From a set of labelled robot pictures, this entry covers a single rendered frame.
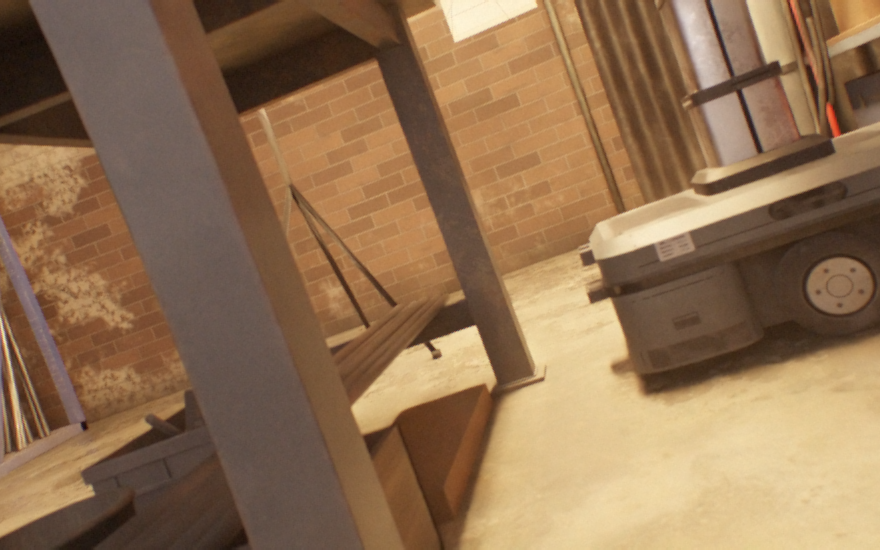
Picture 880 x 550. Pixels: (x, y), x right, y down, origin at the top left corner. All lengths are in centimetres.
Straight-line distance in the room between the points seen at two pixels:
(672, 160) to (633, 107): 28
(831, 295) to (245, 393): 107
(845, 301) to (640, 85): 250
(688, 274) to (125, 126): 104
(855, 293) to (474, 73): 306
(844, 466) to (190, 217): 74
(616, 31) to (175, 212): 342
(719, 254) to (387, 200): 307
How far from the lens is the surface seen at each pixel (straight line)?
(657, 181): 393
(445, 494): 125
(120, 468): 134
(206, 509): 84
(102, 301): 504
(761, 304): 157
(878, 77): 297
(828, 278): 152
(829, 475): 107
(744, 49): 169
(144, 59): 65
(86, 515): 120
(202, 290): 64
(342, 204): 447
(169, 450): 130
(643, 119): 394
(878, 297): 154
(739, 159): 167
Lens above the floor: 40
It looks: 3 degrees down
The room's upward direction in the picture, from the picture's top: 21 degrees counter-clockwise
